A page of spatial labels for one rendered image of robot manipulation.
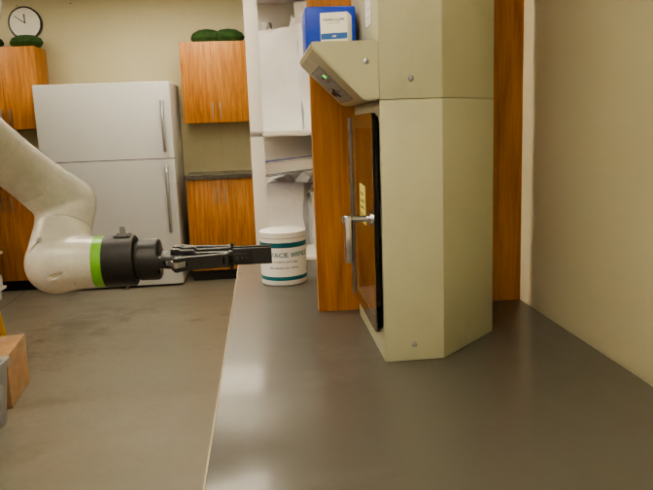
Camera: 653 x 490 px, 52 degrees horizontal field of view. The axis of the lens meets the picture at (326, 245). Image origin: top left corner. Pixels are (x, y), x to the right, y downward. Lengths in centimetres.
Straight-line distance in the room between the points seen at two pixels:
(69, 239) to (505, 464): 80
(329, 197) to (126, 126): 470
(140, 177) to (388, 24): 508
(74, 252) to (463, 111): 73
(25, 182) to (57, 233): 10
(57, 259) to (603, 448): 90
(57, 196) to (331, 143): 61
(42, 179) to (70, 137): 499
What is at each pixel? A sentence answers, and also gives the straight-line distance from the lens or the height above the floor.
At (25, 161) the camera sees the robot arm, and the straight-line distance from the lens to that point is 125.
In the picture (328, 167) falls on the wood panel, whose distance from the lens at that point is 155.
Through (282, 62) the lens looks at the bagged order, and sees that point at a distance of 257.
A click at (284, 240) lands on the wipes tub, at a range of 184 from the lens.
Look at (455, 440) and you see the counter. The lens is 98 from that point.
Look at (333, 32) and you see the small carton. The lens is 128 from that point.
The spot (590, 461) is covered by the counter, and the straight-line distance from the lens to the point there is 96.
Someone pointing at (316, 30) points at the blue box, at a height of 155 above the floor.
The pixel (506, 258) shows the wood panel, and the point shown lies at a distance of 167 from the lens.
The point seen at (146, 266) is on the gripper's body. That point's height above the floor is 114.
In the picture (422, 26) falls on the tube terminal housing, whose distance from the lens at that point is 121.
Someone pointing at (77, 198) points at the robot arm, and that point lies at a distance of 132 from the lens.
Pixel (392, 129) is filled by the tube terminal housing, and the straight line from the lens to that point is 119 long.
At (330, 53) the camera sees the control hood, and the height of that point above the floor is 149.
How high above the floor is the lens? 137
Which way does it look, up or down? 10 degrees down
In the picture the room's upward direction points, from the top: 2 degrees counter-clockwise
